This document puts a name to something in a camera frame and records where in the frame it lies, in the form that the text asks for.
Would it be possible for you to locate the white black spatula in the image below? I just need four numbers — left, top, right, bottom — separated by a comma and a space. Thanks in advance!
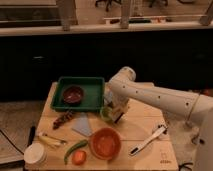
129, 125, 167, 156

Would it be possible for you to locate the green chili pepper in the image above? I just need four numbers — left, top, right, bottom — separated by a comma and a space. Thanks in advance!
64, 139, 88, 165

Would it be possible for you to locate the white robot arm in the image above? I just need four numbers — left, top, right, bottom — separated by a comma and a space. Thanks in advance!
108, 67, 213, 171

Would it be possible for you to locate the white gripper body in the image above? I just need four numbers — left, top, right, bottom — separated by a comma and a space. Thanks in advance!
108, 103, 128, 123

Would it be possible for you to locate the dark brown bowl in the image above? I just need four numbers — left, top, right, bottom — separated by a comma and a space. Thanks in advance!
62, 86, 84, 105

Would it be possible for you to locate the green plastic tray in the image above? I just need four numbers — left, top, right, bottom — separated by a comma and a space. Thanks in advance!
51, 76, 105, 112

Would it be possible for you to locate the small green cup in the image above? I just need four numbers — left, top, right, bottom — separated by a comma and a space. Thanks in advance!
100, 106, 111, 122

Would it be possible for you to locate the orange tomato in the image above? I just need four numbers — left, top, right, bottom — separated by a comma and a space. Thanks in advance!
72, 150, 87, 165

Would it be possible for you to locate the brown skewer food toy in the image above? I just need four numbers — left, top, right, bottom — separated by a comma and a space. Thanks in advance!
53, 111, 74, 130

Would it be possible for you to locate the yellow corn toy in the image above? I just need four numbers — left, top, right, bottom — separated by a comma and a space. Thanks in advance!
37, 133, 67, 148

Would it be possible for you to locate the red orange bowl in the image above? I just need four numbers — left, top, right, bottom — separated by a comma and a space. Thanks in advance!
89, 127, 121, 160

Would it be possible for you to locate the grey triangular cloth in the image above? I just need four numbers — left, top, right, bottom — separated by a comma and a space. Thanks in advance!
72, 112, 92, 137

